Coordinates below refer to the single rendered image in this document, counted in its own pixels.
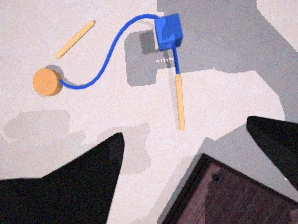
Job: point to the blue string with wooden stick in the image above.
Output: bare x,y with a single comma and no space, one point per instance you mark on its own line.
177,76

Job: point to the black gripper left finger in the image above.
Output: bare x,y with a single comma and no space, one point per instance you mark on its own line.
79,192

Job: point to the round wooden button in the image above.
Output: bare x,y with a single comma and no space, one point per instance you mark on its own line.
46,82

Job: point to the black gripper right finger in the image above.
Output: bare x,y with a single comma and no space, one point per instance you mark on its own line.
279,141

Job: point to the thin wooden stick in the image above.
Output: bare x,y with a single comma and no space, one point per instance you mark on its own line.
76,38

